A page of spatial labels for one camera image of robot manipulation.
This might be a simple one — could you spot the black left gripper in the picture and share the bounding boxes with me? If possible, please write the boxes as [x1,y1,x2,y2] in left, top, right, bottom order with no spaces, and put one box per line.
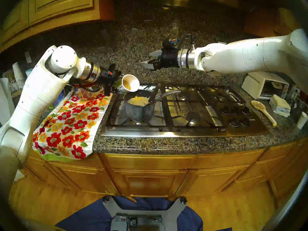
[97,68,124,96]

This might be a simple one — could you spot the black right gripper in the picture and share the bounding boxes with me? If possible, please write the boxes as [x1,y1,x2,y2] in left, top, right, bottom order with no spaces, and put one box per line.
[141,48,180,71]

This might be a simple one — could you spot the white paper oats cup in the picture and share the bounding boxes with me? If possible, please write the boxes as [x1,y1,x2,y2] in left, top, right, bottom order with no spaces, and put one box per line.
[117,74,140,93]

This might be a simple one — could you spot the black cooking spoon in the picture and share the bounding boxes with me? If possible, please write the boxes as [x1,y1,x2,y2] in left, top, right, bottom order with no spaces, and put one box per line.
[147,84,161,104]

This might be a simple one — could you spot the yellow ceramic spoon rest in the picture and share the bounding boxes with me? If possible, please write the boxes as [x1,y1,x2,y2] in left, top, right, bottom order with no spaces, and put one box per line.
[251,100,277,127]

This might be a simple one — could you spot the steel pan red rim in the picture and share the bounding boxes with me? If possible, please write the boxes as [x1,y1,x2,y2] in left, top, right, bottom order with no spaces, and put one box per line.
[69,82,104,93]

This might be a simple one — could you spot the dark grey saucepan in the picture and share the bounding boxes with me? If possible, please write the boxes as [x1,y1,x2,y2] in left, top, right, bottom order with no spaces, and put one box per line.
[123,89,182,122]

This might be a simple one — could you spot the blue foil box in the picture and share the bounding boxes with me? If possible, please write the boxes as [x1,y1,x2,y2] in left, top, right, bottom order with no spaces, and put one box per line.
[49,88,66,110]

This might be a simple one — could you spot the floral kitchen towel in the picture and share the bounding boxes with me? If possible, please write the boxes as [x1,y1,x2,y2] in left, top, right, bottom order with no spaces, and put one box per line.
[32,87,113,161]

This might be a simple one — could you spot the stack of white cups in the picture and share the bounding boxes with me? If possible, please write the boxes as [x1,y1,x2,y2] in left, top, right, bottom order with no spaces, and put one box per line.
[12,62,26,89]

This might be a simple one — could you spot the wooden base cabinets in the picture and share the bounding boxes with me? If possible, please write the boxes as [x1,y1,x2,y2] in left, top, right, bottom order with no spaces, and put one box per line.
[18,137,308,209]

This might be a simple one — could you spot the white toaster oven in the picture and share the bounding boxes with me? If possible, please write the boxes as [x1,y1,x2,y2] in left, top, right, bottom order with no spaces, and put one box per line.
[241,71,290,100]

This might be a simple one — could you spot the cup of wooden sticks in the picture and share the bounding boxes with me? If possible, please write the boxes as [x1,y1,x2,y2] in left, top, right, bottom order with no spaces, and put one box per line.
[5,69,19,90]

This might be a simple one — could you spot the white paper towel roll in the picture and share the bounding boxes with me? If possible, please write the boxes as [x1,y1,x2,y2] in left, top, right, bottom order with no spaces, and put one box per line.
[0,78,15,125]

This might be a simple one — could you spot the stainless gas cooktop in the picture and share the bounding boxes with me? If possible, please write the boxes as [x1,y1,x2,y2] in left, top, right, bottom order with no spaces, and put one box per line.
[99,83,270,138]

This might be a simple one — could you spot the folded dish cloth stack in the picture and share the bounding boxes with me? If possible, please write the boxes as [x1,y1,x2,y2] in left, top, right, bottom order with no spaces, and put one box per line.
[269,94,291,118]

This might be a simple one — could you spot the blue floor cloth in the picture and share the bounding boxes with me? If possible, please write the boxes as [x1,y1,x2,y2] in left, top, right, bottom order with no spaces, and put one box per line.
[55,196,232,231]

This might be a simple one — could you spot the single white paper cup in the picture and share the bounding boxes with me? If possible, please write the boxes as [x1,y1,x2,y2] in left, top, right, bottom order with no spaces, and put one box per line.
[296,112,308,130]

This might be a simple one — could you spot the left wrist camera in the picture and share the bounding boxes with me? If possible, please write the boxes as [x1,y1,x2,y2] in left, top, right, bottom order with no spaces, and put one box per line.
[106,63,122,77]

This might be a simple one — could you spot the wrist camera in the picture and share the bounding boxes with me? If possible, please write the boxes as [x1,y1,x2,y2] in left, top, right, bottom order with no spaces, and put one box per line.
[162,38,180,50]
[106,63,122,77]

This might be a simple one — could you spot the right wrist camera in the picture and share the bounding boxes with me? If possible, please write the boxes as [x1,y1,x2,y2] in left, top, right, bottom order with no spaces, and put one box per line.
[162,38,180,50]

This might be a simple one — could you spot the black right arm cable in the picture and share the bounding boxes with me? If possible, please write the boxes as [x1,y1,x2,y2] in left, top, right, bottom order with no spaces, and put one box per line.
[177,34,196,50]

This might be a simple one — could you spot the wooden wall cabinet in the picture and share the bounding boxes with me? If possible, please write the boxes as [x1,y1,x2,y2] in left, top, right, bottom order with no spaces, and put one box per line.
[0,0,116,53]
[244,6,301,37]

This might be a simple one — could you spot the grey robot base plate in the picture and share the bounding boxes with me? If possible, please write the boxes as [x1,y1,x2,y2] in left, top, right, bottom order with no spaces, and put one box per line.
[102,196,187,231]

